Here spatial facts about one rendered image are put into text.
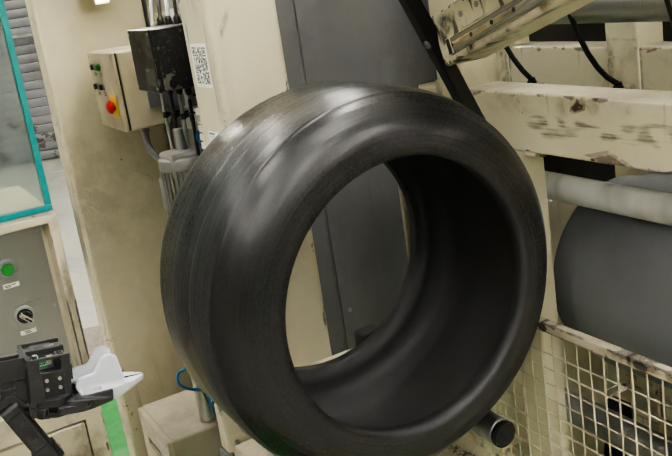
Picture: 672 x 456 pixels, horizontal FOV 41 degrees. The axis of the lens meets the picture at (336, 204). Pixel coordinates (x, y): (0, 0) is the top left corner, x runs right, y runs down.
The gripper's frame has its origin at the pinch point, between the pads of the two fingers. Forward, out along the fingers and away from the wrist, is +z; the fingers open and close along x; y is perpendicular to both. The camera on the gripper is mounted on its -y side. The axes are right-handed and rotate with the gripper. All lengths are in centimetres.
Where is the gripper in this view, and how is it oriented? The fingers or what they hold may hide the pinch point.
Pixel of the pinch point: (133, 382)
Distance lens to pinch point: 125.8
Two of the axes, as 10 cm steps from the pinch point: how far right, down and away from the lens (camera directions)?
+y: -0.4, -9.8, -2.0
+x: -4.8, -1.6, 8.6
